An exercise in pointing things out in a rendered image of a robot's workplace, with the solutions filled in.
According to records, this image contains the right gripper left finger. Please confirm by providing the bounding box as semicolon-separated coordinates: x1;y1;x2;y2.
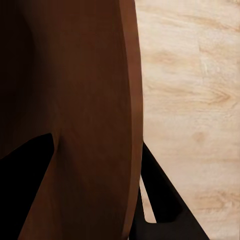
0;133;55;240

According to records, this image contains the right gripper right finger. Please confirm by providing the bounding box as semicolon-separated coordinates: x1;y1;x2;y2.
128;141;210;240

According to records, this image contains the trash can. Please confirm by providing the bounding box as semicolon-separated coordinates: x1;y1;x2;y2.
0;0;144;240

